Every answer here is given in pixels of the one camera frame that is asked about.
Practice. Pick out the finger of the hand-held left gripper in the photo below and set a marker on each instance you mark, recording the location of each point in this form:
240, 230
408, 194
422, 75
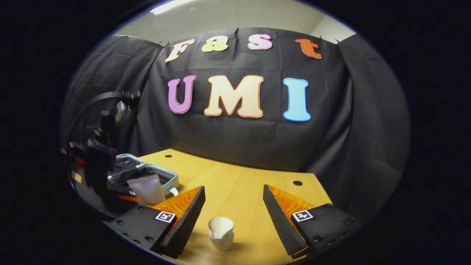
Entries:
128, 197

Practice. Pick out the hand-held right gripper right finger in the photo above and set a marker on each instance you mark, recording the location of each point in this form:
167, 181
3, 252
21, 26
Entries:
281, 224

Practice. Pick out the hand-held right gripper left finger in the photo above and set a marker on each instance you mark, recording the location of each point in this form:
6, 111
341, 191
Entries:
187, 221

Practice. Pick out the translucent white tube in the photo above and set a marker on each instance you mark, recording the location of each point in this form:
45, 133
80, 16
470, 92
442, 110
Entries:
147, 189

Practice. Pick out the white pump bottle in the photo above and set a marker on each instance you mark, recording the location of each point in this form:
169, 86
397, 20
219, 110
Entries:
220, 235

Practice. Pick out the light blue suitcase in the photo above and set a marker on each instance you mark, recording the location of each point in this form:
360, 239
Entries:
162, 176

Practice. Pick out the black backdrop cloth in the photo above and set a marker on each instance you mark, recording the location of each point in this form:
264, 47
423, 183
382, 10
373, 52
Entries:
239, 140

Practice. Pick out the ceiling light panel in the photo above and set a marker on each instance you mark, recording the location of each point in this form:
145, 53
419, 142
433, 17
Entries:
171, 6

